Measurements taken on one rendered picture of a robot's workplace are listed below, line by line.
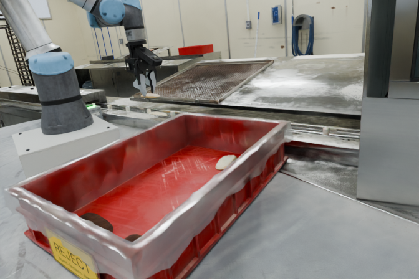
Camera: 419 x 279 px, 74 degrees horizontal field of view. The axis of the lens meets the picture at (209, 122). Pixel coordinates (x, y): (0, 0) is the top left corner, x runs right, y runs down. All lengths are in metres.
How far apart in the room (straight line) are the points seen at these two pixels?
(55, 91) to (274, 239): 0.72
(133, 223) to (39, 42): 0.72
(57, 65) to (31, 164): 0.28
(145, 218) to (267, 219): 0.22
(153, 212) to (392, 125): 0.43
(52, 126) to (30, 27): 0.33
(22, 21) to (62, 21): 7.78
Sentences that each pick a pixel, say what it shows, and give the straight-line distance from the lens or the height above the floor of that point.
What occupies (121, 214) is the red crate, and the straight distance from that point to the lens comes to 0.58.
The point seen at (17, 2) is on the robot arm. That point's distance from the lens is 1.09.
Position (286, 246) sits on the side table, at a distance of 0.46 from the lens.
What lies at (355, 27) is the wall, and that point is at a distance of 4.49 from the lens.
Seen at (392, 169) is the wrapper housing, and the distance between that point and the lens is 0.54.
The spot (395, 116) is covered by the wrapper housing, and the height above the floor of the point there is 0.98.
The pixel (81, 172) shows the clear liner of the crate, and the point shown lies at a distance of 0.62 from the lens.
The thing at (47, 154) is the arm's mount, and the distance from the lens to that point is 0.84.
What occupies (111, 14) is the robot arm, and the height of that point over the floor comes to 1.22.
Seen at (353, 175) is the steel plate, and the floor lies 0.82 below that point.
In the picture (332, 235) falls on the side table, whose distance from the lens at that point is 0.49.
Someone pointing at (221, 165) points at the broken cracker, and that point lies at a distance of 0.67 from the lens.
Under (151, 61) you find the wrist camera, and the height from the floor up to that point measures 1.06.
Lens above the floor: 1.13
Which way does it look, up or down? 17 degrees down
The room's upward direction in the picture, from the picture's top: 6 degrees counter-clockwise
